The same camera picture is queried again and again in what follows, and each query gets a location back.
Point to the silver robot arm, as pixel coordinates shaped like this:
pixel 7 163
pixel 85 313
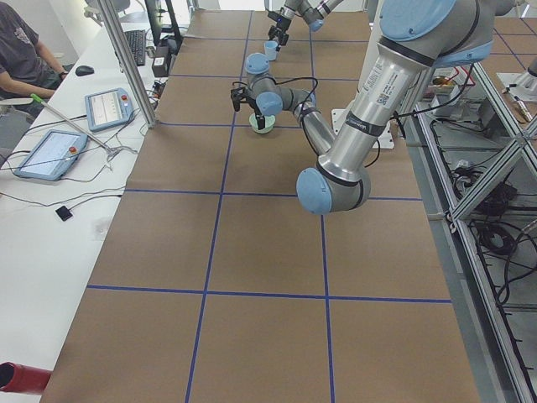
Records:
pixel 312 14
pixel 415 36

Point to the black box with label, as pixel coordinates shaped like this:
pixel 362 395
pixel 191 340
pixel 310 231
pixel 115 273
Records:
pixel 161 62

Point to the small black square pad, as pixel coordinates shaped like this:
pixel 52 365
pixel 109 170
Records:
pixel 64 213

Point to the red cylinder object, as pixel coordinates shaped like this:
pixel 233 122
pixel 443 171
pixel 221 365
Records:
pixel 23 379

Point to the far blue teach pendant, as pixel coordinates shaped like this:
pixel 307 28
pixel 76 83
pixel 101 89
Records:
pixel 108 109

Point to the black computer mouse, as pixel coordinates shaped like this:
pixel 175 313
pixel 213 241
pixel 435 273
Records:
pixel 84 70

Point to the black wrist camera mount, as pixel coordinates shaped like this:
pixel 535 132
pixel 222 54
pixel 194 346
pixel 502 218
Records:
pixel 239 96

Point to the metal reacher grabber stick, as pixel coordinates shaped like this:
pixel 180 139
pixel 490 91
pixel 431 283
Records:
pixel 111 151

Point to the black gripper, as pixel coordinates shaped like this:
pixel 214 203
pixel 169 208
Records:
pixel 256 111
pixel 283 24

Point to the light blue plastic cup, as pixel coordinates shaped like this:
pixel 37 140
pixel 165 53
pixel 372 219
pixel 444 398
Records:
pixel 271 49

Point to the aluminium frame post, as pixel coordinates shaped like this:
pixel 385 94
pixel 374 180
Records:
pixel 125 56

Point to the blue teach pendant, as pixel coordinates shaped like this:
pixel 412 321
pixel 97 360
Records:
pixel 108 109
pixel 52 156

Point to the seated person grey shirt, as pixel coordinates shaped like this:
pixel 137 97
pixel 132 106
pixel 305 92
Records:
pixel 27 66

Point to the near blue teach pendant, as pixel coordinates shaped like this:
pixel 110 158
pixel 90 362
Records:
pixel 52 156

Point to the black keyboard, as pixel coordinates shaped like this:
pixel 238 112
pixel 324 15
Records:
pixel 136 41

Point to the light green bowl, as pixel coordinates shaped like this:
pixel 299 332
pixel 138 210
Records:
pixel 268 123

